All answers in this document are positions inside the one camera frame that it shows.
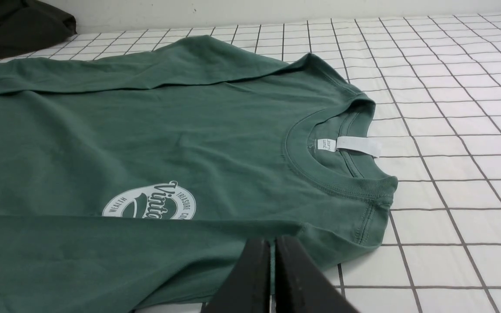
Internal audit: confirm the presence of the white grid tablecloth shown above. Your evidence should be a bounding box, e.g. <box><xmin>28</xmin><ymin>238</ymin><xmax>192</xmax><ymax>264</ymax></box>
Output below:
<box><xmin>20</xmin><ymin>12</ymin><xmax>501</xmax><ymax>313</ymax></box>

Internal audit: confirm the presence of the dark olive shirt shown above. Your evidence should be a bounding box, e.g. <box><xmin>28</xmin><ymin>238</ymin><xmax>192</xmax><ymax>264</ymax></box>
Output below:
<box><xmin>0</xmin><ymin>0</ymin><xmax>77</xmax><ymax>59</ymax></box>

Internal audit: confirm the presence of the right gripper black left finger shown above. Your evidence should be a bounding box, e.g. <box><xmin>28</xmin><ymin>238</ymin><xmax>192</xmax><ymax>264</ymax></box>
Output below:
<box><xmin>202</xmin><ymin>239</ymin><xmax>271</xmax><ymax>313</ymax></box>

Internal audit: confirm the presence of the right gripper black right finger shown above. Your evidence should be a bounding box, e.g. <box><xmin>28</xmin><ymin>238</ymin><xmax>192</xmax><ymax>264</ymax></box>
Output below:
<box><xmin>275</xmin><ymin>236</ymin><xmax>358</xmax><ymax>313</ymax></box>

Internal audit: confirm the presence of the green long sleeve shirt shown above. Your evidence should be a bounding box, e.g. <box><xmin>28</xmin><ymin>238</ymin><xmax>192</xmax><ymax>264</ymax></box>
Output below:
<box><xmin>0</xmin><ymin>36</ymin><xmax>398</xmax><ymax>313</ymax></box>

